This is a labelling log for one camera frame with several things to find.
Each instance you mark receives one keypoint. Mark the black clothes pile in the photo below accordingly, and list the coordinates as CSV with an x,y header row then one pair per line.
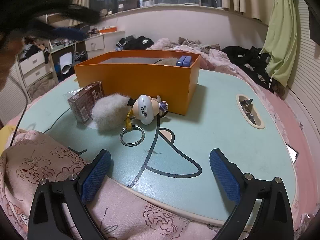
x,y
253,63
132,43

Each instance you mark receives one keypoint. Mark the black clothes pile right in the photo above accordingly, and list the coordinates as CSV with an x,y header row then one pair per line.
x,y
253,63

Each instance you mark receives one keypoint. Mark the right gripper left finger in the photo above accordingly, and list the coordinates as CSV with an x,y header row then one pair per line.
x,y
47,220

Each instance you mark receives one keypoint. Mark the orange cardboard box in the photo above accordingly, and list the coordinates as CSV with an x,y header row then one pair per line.
x,y
135,72

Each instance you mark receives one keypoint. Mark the black clothes pile left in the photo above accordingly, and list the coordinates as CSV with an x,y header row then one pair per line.
x,y
132,43

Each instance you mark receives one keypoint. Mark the person left hand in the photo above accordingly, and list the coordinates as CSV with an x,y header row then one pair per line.
x,y
8,53

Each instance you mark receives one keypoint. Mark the mint green lap table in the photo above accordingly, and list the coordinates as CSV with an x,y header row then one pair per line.
x,y
170,168

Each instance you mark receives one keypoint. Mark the brown fur pompom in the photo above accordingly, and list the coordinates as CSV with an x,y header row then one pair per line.
x,y
168,61

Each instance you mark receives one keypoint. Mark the brown small carton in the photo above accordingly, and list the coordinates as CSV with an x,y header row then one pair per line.
x,y
82,102

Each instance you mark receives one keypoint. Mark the white drawer cabinet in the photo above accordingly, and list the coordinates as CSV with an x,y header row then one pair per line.
x,y
34,68

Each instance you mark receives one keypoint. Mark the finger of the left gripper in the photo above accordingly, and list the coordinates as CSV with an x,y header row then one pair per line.
x,y
68,33

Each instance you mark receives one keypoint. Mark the green hanging cloth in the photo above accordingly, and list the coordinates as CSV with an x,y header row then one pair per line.
x,y
281,41

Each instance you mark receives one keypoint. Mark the pink floral quilt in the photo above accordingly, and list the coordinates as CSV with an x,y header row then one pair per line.
x,y
212,59

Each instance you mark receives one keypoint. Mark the doll figure keychain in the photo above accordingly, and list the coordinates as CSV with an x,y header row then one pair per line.
x,y
144,109

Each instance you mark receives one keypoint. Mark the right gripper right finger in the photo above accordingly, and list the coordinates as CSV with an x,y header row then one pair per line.
x,y
274,219

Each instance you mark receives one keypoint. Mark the orange tray on desk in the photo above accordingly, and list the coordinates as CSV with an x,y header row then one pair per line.
x,y
109,29

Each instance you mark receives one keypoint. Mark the blue small box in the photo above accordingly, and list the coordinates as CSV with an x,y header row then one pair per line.
x,y
184,61

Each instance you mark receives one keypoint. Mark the white fur pompom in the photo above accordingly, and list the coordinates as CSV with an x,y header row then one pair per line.
x,y
110,112

